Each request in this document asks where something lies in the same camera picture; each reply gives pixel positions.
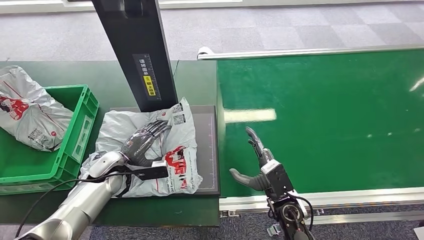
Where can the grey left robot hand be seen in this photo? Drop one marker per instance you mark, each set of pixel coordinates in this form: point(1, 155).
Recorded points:
point(139, 145)

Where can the black scanner base plate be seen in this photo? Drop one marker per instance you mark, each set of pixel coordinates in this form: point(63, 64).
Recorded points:
point(207, 149)

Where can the green conveyor belt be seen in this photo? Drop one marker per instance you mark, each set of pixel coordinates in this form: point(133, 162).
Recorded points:
point(331, 116)

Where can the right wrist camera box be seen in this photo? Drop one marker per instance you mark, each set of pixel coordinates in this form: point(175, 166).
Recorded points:
point(278, 179)

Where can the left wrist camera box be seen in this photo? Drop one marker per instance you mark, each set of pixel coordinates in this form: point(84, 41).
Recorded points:
point(154, 172)

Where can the grey poly mailer package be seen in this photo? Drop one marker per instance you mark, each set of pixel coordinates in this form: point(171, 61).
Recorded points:
point(33, 119)

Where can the green plastic crate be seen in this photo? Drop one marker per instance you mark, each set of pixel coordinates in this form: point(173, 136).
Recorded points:
point(69, 155)

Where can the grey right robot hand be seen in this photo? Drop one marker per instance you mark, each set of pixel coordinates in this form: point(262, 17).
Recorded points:
point(251, 182)

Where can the black scanner column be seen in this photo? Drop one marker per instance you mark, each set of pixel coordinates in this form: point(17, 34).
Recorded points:
point(136, 33)

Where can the white corner object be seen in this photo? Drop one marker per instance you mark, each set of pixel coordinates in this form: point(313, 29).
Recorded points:
point(420, 233)

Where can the white poly mailer package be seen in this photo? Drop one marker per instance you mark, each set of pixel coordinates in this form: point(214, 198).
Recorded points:
point(116, 129)

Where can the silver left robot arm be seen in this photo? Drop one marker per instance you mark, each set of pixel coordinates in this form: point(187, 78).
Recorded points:
point(82, 202)

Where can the metal conveyor bracket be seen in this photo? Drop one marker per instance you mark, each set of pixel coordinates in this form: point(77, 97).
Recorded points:
point(274, 229)

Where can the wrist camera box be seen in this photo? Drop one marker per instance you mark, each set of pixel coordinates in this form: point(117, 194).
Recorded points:
point(278, 179)
point(154, 172)

